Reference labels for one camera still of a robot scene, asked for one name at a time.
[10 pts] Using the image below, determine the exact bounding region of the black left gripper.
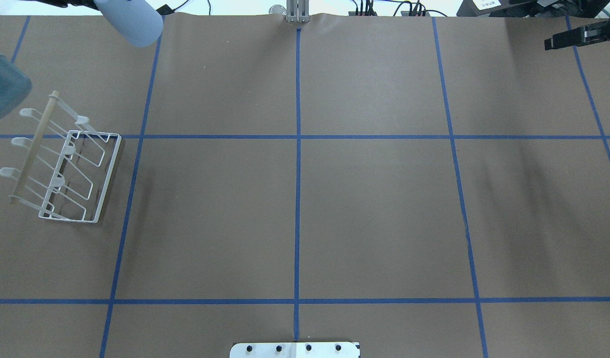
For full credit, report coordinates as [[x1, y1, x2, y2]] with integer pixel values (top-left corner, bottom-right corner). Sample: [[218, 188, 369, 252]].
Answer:
[[30, 0, 98, 9]]

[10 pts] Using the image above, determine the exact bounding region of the light blue plastic cup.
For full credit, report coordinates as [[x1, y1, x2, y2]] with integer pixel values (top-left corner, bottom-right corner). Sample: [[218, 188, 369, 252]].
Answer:
[[94, 0, 164, 48]]

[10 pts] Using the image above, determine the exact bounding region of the small black sensor puck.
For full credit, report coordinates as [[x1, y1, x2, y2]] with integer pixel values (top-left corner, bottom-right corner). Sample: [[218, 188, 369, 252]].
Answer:
[[156, 4, 175, 16]]

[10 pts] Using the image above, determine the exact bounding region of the white wire cup holder rack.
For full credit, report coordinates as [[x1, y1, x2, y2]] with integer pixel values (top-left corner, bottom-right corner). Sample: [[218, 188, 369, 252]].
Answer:
[[0, 91, 123, 224]]

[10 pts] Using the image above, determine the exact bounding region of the aluminium frame post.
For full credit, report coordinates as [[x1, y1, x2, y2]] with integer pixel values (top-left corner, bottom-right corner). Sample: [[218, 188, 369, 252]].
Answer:
[[285, 0, 311, 23]]

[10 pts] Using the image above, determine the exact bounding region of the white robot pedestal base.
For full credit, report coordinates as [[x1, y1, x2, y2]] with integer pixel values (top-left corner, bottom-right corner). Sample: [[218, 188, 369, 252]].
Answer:
[[229, 342, 361, 358]]

